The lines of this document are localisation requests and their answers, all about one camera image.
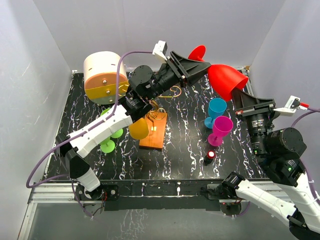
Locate black front mounting rail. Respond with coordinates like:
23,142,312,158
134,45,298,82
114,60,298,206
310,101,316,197
73,179,246,216

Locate blue wine glass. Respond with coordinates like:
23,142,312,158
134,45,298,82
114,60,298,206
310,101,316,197
204,97,227,129

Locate red wine glass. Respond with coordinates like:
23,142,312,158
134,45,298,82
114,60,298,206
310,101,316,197
187,45,249,102

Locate orange wine glass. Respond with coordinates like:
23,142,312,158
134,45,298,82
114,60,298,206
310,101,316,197
128,118,149,140

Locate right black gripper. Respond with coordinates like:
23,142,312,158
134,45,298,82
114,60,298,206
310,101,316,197
229,86,274,155

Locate gold wire glass rack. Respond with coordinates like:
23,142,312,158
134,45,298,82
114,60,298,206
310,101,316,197
117,83,182,121

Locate orange wooden rack base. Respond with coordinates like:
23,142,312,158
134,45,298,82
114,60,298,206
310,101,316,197
139,112,168,150

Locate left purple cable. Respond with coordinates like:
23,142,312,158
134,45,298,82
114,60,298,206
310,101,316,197
26,50,155,218

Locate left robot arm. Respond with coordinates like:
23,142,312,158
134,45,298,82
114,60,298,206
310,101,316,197
56,51,211,200

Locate magenta wine glass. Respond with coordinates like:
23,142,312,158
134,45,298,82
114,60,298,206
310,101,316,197
207,116,234,147

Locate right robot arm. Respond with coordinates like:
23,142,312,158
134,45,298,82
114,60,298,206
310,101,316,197
221,89,320,240

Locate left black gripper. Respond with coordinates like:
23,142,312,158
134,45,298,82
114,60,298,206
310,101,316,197
146,52,211,102

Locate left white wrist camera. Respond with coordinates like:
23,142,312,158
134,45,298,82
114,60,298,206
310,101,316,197
152,40,168,63

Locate green wine glass front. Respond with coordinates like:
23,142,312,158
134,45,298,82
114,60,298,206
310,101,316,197
100,138,116,154

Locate small red-capped black bottle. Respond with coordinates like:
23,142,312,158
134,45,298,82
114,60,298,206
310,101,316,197
203,150,216,165

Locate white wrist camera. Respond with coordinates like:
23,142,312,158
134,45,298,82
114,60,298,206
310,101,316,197
274,95,310,117
152,40,168,63

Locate green wine glass rear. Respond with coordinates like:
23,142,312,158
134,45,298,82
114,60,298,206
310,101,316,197
100,108,124,139

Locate green wine glass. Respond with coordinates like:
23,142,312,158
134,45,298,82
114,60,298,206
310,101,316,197
100,108,124,139
100,138,116,154

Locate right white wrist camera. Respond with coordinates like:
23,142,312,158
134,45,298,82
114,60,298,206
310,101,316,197
274,95,310,117

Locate round cream drawer cabinet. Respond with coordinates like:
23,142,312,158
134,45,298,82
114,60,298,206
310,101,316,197
83,51,121,105

